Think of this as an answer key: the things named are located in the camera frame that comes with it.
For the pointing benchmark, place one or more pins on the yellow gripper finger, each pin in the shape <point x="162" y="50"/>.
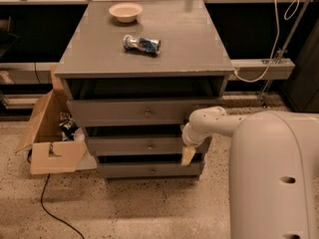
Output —
<point x="188" y="153"/>

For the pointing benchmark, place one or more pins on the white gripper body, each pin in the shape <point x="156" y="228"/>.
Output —
<point x="189" y="138"/>

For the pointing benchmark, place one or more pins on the grey drawer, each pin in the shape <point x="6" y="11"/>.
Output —
<point x="154" y="165"/>
<point x="139" y="101"/>
<point x="135" y="139"/>

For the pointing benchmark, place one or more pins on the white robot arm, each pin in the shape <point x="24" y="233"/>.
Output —
<point x="273" y="158"/>

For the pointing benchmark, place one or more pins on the grey bottom drawer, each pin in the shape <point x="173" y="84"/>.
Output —
<point x="154" y="165"/>

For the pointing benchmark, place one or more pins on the grey drawer cabinet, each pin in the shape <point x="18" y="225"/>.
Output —
<point x="189" y="46"/>

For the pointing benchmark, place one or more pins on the grey top drawer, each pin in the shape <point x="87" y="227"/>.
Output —
<point x="139" y="101"/>

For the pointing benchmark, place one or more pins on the open cardboard box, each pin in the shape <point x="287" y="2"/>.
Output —
<point x="44" y="137"/>

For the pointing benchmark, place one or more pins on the crushed blue silver can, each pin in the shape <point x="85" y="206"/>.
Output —
<point x="144" y="45"/>

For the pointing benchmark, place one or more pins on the metal diagonal rod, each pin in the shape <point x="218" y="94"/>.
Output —
<point x="275" y="58"/>

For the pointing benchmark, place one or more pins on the dark snack bag in box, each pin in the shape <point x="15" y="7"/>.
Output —
<point x="68" y="126"/>

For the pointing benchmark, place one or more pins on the white bowl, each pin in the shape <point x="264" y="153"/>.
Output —
<point x="126" y="12"/>

